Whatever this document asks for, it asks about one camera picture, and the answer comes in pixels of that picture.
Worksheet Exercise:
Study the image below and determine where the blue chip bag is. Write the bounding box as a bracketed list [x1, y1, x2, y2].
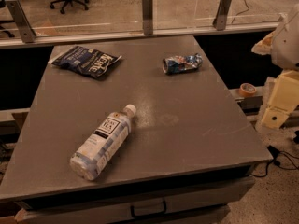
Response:
[49, 46, 121, 79]

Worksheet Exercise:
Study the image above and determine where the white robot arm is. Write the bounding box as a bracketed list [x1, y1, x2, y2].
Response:
[251, 4, 299, 129]

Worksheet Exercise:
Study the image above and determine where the orange tape roll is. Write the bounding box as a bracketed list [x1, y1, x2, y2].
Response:
[239, 83, 257, 97]

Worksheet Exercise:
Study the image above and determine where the grey table drawer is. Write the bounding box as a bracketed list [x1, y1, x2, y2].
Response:
[15, 176, 254, 224]

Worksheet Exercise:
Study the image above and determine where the white tea bottle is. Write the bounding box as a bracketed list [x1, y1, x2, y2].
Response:
[70, 105, 136, 181]

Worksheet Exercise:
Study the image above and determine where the glass barrier panel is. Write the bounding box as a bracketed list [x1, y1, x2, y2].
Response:
[0, 0, 299, 39]

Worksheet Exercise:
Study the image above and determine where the black floor cable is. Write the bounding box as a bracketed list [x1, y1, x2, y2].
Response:
[250, 145, 299, 178]

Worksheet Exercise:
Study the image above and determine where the right metal glass bracket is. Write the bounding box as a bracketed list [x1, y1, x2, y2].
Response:
[213, 0, 232, 31]

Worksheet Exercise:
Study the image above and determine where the metal glass bracket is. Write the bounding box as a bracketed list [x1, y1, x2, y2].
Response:
[6, 0, 36, 43]
[213, 0, 232, 31]
[142, 0, 153, 35]

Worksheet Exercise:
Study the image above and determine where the black drawer handle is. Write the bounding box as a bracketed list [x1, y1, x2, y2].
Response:
[130, 201, 167, 219]

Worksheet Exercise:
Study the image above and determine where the middle metal glass bracket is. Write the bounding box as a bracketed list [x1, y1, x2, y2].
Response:
[142, 0, 153, 35]

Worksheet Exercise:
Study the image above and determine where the left metal glass bracket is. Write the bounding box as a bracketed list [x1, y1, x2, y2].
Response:
[6, 0, 36, 43]

